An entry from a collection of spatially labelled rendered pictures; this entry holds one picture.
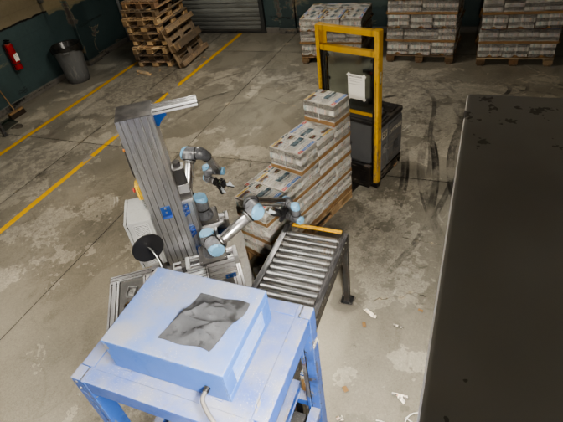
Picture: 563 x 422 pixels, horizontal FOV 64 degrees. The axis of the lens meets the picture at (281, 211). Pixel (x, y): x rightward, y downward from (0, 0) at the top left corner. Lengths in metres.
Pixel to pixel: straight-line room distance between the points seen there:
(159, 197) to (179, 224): 0.31
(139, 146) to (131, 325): 1.51
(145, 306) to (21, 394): 2.58
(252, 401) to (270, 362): 0.19
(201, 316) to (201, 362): 0.22
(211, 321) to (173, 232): 1.83
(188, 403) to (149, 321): 0.39
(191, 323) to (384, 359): 2.21
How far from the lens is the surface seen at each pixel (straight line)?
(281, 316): 2.24
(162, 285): 2.25
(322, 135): 4.52
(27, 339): 5.02
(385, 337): 4.04
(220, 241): 3.46
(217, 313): 2.03
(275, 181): 4.34
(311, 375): 2.63
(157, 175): 3.41
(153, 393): 2.16
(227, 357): 1.90
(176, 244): 3.81
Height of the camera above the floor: 3.30
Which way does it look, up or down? 39 degrees down
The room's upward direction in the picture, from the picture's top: 9 degrees counter-clockwise
